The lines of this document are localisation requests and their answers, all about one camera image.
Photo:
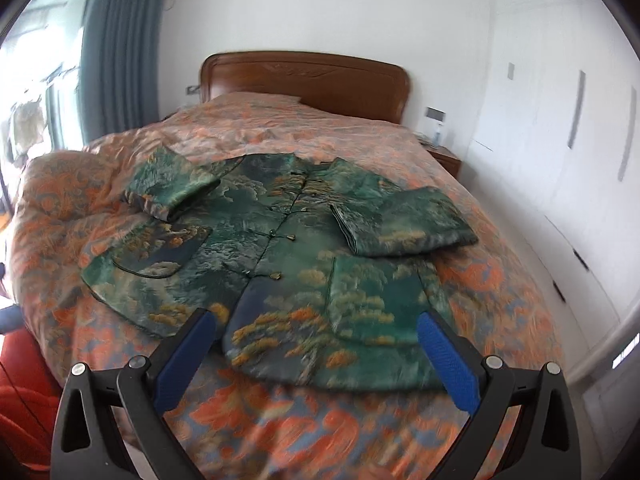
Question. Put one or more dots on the wooden headboard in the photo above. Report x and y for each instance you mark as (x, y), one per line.
(337, 84)

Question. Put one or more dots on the wooden nightstand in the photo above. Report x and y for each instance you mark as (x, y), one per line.
(447, 159)

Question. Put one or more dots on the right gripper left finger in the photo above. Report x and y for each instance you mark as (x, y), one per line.
(150, 386)

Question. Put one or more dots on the green brocade jacket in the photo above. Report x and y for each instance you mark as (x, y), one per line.
(316, 273)

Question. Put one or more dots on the wall switch panel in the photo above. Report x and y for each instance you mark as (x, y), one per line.
(435, 114)

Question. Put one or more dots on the orange floral bedspread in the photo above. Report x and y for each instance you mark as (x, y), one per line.
(234, 426)

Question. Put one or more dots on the white wardrobe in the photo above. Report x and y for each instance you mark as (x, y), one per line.
(556, 149)

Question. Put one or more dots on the red fabric pile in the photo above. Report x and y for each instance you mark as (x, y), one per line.
(29, 402)

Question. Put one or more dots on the blue-grey curtain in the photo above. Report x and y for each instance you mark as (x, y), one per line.
(118, 72)

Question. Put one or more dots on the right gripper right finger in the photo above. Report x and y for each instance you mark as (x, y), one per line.
(481, 386)

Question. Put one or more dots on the small bottle on nightstand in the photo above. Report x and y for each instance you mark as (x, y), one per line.
(437, 138)

